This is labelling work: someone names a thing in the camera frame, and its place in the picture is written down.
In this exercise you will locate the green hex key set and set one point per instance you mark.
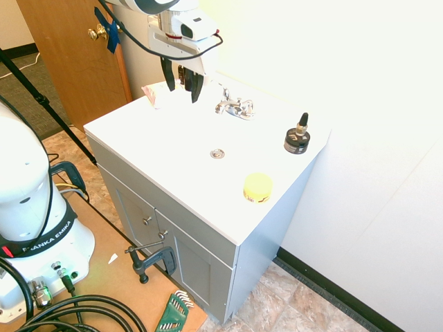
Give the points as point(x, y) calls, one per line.
point(174, 311)

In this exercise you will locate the chrome sink drain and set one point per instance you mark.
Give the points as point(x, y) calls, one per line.
point(217, 153)

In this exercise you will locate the brown wooden base board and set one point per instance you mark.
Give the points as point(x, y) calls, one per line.
point(114, 263)

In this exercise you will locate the metal cabinet door knob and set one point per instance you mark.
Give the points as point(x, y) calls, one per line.
point(163, 234)
point(148, 220)

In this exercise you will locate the grey vanity cabinet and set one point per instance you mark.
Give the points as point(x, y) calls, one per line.
point(194, 238)

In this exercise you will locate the brown wooden door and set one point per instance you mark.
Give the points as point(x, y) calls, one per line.
point(79, 58)

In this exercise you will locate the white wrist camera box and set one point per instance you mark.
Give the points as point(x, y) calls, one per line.
point(194, 26)

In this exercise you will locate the black tripod leg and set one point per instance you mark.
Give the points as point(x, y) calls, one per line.
point(41, 98)

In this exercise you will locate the black dropper bottle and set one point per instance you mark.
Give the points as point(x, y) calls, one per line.
point(297, 137)

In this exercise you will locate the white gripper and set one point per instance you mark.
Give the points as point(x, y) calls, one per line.
point(173, 48)

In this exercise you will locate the blue tape piece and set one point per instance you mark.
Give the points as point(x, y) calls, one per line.
point(112, 32)

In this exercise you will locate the pink white crumpled cloth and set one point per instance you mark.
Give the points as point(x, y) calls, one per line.
point(152, 97)

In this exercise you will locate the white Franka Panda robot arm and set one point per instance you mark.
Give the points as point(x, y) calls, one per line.
point(24, 193)

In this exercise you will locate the brass door knob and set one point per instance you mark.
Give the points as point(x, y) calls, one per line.
point(97, 32)

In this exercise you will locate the white sink countertop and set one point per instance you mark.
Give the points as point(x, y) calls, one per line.
point(207, 152)

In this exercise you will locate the yellow round jar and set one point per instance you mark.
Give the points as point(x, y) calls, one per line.
point(257, 187)

